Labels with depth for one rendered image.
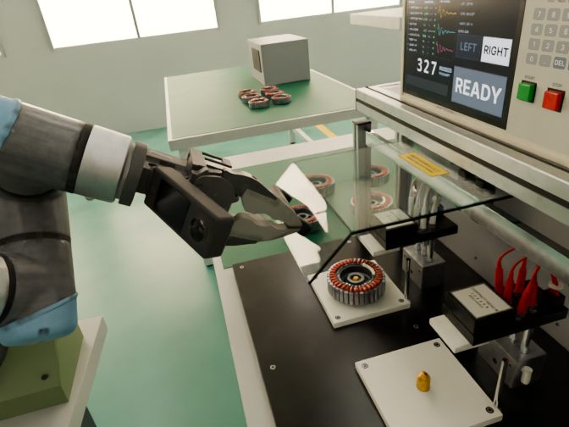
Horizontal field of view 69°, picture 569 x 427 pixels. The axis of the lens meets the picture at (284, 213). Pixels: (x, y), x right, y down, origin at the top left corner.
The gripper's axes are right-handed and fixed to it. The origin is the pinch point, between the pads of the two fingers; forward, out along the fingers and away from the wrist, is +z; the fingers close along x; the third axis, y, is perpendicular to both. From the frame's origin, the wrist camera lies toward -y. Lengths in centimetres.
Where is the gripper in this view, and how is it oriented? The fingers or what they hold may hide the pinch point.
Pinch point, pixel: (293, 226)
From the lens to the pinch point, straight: 51.4
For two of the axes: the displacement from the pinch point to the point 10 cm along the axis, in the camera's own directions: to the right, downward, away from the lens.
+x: -4.0, 8.6, 3.2
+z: 8.8, 2.6, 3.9
